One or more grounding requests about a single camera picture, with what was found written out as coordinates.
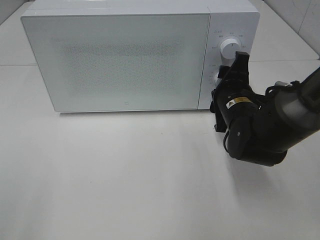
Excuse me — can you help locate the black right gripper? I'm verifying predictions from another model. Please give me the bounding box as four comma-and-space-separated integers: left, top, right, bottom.
210, 51, 260, 133

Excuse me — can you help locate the white microwave knob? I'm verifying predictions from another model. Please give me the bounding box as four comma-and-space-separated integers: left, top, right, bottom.
212, 72, 222, 88
219, 36, 241, 60

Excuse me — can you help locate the white microwave door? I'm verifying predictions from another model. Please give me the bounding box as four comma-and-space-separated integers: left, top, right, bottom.
21, 14, 209, 113

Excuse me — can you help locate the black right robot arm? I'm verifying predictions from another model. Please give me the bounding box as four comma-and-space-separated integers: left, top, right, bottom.
210, 51, 320, 167

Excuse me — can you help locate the white microwave oven body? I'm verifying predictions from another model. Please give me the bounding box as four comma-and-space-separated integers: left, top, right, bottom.
20, 0, 260, 110

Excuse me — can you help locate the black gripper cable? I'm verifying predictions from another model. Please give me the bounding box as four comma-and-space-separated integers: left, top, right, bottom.
222, 132, 230, 152

